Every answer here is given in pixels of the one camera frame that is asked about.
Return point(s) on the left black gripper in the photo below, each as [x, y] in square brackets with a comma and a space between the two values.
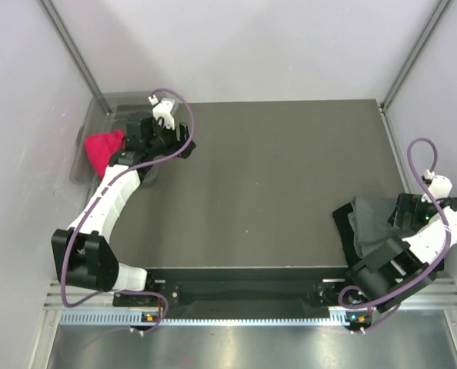
[176, 144]

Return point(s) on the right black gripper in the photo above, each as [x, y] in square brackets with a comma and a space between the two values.
[408, 203]

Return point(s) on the grey t shirt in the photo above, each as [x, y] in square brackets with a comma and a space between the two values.
[369, 222]

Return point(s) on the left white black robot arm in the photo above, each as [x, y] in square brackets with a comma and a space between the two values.
[82, 252]

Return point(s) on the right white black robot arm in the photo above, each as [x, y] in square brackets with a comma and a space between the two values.
[400, 267]

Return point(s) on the black folded t shirt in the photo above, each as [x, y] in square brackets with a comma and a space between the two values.
[340, 218]

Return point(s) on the red t shirt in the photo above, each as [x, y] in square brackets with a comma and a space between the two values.
[100, 148]

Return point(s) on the clear plastic bin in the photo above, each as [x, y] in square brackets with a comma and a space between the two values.
[130, 113]

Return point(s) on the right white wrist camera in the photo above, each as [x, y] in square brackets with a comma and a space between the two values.
[439, 186]

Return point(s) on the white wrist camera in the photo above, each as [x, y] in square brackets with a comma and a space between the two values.
[439, 186]
[163, 111]

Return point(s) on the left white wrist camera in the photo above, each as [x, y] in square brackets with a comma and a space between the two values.
[163, 111]

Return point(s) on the slotted grey cable duct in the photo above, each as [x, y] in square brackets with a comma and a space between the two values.
[147, 319]

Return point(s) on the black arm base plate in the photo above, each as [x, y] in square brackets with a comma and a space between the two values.
[248, 292]

